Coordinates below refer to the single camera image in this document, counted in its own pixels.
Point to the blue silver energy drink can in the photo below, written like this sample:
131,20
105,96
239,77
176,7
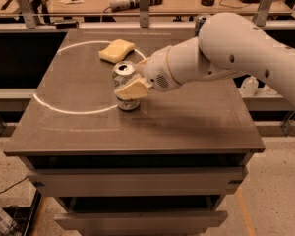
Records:
200,20

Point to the upper grey drawer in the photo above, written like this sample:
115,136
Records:
139,182

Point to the white power strip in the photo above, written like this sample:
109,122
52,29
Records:
122,5

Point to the metal rail bracket left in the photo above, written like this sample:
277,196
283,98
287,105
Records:
27,13

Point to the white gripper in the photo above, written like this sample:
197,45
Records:
157,69

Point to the lower grey drawer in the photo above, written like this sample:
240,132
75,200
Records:
141,223

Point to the metal rail bracket right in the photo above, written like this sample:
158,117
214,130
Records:
260,18

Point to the grey drawer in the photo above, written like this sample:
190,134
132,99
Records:
141,223
139,182

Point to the green white 7up can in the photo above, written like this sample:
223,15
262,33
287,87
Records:
122,73

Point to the yellow sponge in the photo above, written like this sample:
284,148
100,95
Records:
116,51

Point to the metal rail bracket middle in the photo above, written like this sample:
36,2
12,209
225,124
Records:
144,13

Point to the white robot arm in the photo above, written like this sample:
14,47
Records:
228,45

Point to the grey drawer cabinet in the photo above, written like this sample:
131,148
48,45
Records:
73,122

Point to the metal rail bracket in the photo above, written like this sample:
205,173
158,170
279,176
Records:
27,13
260,18
144,13

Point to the black box on floor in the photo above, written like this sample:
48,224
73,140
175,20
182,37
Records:
19,220

